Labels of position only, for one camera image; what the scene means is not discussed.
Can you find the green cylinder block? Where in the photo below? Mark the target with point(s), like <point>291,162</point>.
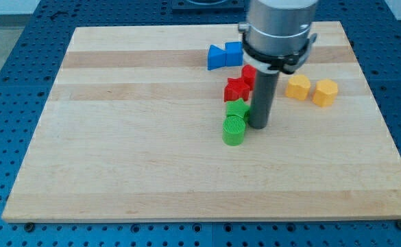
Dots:
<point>233,130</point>

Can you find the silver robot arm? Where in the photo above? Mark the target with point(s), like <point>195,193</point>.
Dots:
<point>276,34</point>

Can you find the wooden board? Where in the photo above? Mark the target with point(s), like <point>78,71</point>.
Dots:
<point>132,132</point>

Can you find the yellow hexagon block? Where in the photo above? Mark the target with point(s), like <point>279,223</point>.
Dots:
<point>325,93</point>

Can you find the blue triangle block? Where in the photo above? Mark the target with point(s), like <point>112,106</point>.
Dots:
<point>216,58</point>

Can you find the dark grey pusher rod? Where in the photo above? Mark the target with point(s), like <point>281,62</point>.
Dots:
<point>262,99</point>

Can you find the red cylinder block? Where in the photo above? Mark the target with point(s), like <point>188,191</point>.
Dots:
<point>248,73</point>

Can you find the yellow heart block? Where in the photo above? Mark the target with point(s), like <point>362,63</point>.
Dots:
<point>298,87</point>

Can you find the blue cube block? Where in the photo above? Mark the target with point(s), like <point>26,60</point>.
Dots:
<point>234,54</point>

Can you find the green star block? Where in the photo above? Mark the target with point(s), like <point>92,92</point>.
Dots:
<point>238,108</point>

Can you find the red star block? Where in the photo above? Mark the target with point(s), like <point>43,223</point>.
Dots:
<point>235,89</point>

